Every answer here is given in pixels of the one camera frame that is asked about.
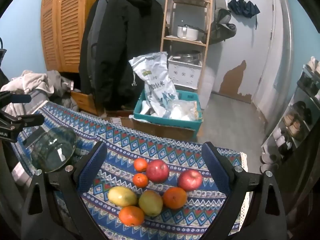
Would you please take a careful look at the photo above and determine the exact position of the black hanging coat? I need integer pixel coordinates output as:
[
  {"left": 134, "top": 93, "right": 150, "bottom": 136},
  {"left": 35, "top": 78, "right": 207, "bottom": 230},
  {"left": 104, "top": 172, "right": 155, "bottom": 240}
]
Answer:
[{"left": 79, "top": 0, "right": 164, "bottom": 111}]

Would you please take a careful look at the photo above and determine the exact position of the white door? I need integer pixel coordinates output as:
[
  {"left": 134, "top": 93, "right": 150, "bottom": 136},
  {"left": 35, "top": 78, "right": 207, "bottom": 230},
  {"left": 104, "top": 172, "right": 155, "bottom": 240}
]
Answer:
[{"left": 213, "top": 0, "right": 274, "bottom": 103}]

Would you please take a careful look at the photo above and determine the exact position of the white cooking pot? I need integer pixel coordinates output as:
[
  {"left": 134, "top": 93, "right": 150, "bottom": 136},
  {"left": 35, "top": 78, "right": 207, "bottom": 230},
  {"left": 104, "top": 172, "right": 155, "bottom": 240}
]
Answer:
[{"left": 177, "top": 25, "right": 200, "bottom": 41}]

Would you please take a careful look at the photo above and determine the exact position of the large orange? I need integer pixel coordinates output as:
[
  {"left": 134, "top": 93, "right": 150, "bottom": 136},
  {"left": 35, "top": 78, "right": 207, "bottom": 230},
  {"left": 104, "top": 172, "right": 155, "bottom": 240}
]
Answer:
[
  {"left": 162, "top": 187, "right": 188, "bottom": 210},
  {"left": 118, "top": 206, "right": 145, "bottom": 226}
]

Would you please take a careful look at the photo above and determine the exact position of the red apple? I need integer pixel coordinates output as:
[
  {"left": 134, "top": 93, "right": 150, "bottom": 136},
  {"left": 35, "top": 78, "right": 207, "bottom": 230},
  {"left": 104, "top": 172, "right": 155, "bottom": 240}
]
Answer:
[
  {"left": 177, "top": 170, "right": 202, "bottom": 191},
  {"left": 146, "top": 159, "right": 169, "bottom": 183}
]

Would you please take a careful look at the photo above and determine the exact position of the small tangerine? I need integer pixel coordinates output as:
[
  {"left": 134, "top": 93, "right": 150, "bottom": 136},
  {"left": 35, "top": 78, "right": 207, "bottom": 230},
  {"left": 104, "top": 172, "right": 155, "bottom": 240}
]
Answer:
[
  {"left": 133, "top": 158, "right": 148, "bottom": 172},
  {"left": 132, "top": 173, "right": 149, "bottom": 188}
]

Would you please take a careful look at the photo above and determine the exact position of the white patterned drawer box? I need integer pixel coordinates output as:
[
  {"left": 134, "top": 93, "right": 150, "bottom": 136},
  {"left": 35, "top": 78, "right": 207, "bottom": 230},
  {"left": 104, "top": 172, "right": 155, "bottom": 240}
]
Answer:
[{"left": 168, "top": 56, "right": 202, "bottom": 90}]

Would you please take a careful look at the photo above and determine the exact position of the cardboard box under teal box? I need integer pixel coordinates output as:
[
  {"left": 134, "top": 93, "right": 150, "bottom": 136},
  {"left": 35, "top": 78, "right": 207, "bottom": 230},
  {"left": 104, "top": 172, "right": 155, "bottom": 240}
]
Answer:
[{"left": 105, "top": 117, "right": 197, "bottom": 142}]

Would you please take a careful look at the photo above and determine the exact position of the dark glass fruit plate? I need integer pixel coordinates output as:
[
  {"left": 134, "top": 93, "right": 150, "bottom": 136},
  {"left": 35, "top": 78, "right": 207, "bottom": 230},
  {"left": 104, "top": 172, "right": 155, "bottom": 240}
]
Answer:
[{"left": 31, "top": 126, "right": 78, "bottom": 173}]

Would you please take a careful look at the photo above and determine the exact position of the yellow pear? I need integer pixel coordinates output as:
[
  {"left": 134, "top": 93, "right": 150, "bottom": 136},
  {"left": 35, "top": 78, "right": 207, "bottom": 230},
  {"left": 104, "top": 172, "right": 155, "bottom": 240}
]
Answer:
[
  {"left": 107, "top": 186, "right": 138, "bottom": 207},
  {"left": 138, "top": 190, "right": 163, "bottom": 217}
]

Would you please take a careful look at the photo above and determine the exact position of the grey hanging bag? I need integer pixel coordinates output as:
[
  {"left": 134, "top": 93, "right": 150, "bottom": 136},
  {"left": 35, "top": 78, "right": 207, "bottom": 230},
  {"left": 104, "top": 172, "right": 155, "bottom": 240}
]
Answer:
[{"left": 209, "top": 8, "right": 237, "bottom": 45}]

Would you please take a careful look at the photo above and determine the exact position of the teal storage box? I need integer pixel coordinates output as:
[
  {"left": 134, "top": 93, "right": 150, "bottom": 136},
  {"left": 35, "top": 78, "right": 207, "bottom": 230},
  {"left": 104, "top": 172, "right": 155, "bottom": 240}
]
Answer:
[{"left": 133, "top": 90, "right": 203, "bottom": 139}]

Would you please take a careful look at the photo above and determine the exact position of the patterned blue tablecloth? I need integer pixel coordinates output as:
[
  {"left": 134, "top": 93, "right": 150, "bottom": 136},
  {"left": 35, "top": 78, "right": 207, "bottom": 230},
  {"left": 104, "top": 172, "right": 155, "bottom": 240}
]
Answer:
[{"left": 11, "top": 101, "right": 252, "bottom": 240}]

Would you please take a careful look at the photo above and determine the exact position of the wooden louvered wardrobe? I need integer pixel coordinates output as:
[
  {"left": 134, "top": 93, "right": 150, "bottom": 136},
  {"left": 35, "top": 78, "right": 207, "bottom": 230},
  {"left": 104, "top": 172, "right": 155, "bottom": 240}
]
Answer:
[{"left": 41, "top": 0, "right": 96, "bottom": 73}]

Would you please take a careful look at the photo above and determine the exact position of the steel steamer pot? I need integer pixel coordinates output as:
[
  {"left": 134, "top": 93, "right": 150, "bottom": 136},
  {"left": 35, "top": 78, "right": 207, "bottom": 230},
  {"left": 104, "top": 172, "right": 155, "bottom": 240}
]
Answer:
[{"left": 172, "top": 50, "right": 201, "bottom": 65}]

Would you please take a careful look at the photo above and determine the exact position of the clear plastic bag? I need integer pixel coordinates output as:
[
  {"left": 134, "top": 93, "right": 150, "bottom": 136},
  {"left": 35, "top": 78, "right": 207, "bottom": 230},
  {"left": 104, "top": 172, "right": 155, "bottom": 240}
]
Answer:
[{"left": 169, "top": 100, "right": 202, "bottom": 121}]

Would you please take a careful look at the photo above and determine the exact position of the pile of grey clothes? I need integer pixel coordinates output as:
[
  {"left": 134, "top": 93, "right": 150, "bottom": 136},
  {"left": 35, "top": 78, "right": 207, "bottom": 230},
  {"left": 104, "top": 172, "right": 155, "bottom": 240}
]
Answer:
[{"left": 1, "top": 70, "right": 79, "bottom": 116}]

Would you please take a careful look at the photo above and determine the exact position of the shoe rack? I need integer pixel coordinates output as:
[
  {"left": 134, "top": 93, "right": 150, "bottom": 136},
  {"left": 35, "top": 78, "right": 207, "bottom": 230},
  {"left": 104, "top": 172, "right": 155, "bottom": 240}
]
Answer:
[{"left": 260, "top": 56, "right": 319, "bottom": 173}]

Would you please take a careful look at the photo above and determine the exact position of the wooden drawer box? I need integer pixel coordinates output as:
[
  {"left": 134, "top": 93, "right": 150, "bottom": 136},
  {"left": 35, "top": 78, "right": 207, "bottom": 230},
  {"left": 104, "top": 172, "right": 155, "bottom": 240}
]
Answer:
[{"left": 71, "top": 91, "right": 98, "bottom": 115}]

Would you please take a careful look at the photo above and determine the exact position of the large orange front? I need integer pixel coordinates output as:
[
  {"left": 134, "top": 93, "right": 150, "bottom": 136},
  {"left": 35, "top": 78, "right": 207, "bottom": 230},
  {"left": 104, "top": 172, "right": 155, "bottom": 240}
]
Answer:
[{"left": 118, "top": 206, "right": 145, "bottom": 226}]

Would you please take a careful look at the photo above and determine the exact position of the white rice bag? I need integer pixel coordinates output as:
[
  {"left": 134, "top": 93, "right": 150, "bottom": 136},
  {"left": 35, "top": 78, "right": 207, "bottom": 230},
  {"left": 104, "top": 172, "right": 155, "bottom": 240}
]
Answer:
[{"left": 129, "top": 52, "right": 178, "bottom": 118}]

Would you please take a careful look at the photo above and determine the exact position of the dark folded umbrella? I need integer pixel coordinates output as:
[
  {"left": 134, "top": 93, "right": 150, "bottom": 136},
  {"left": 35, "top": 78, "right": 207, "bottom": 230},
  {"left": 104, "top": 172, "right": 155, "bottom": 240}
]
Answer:
[{"left": 228, "top": 0, "right": 260, "bottom": 18}]

